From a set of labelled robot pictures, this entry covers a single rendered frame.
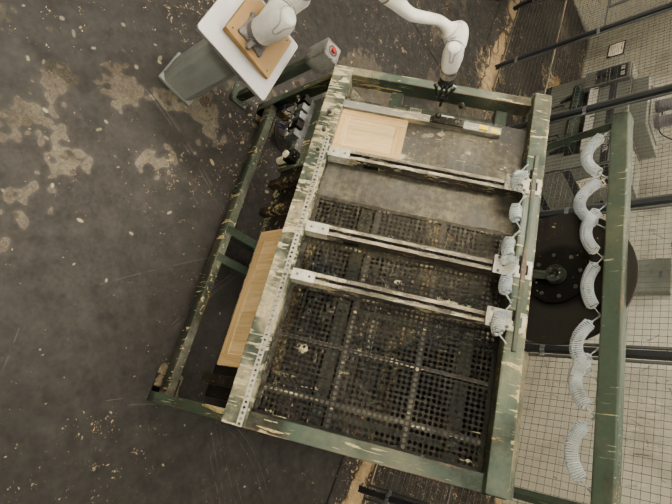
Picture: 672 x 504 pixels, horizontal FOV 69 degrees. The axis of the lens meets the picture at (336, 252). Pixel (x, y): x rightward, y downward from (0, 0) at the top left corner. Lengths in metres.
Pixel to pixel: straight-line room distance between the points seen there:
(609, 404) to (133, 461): 2.53
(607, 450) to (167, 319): 2.44
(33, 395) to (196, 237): 1.26
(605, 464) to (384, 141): 1.97
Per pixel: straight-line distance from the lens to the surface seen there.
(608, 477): 2.65
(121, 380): 3.14
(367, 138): 3.01
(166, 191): 3.29
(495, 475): 2.45
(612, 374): 2.72
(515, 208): 2.73
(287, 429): 2.44
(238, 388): 2.50
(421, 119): 3.08
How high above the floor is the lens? 2.85
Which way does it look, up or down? 43 degrees down
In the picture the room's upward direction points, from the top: 84 degrees clockwise
